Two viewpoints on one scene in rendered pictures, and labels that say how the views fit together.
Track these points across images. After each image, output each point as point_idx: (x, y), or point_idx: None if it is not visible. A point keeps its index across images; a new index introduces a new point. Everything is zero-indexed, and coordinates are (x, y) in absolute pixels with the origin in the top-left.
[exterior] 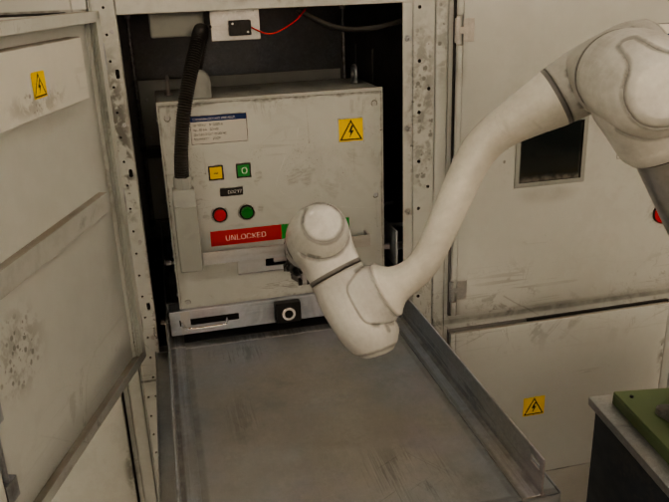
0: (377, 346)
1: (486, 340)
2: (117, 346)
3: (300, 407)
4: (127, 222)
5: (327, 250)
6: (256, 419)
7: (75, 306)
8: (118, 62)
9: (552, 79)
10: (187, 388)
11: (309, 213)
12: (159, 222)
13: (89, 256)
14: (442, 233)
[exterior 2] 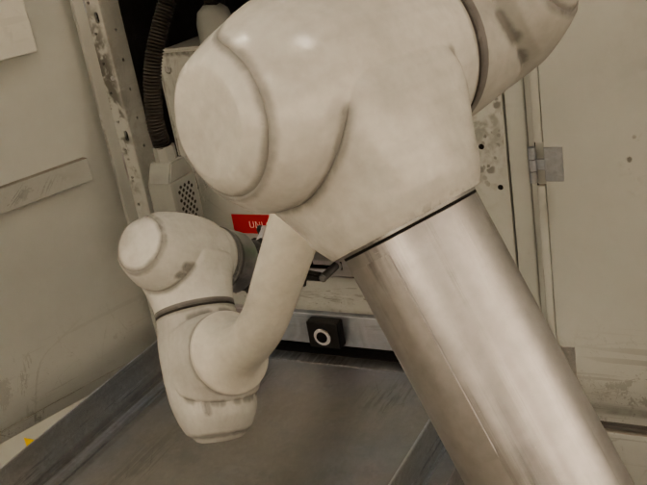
0: (193, 430)
1: (620, 450)
2: (120, 333)
3: (204, 472)
4: (132, 192)
5: (141, 282)
6: (149, 470)
7: (15, 286)
8: (95, 3)
9: None
10: (144, 404)
11: (127, 228)
12: None
13: (53, 231)
14: (258, 290)
